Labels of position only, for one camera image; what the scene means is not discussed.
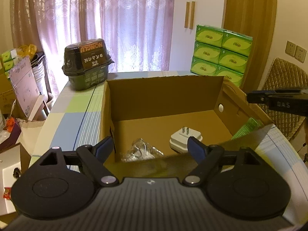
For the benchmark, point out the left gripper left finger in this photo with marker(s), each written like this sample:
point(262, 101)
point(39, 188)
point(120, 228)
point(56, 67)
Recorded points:
point(92, 160)

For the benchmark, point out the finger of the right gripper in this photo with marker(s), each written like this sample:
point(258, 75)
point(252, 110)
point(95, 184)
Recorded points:
point(286, 95)

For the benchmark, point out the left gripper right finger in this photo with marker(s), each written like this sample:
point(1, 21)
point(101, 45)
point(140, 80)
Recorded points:
point(207, 158)

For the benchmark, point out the green white medicine box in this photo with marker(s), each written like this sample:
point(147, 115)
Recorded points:
point(251, 125)

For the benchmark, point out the white square night light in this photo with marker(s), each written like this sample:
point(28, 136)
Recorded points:
point(179, 139)

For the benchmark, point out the clear wire holder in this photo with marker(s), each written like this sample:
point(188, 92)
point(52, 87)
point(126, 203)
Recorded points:
point(141, 150)

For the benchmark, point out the plaid tablecloth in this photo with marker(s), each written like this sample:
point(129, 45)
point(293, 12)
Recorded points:
point(75, 118)

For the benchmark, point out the green tissue pack stack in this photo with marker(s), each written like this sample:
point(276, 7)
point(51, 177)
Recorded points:
point(221, 52)

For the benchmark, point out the brown cardboard box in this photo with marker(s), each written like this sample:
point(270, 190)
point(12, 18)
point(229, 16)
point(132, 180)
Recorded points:
point(155, 108)

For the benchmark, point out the dark open gift box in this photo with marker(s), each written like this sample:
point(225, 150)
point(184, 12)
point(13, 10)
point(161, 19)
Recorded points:
point(11, 133)

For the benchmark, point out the dark food container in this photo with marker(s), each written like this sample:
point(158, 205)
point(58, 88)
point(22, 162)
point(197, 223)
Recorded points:
point(86, 63)

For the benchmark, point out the brown cardboard carton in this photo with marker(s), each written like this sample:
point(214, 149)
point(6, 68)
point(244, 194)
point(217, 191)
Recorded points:
point(7, 97)

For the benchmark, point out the lace curtain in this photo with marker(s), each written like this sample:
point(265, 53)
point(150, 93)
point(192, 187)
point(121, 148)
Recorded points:
point(137, 33)

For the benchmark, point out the wall power sockets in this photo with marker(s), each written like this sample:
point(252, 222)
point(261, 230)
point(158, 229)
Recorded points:
point(295, 51)

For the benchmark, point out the wooden door handles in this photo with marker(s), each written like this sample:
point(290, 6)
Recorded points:
point(189, 15)

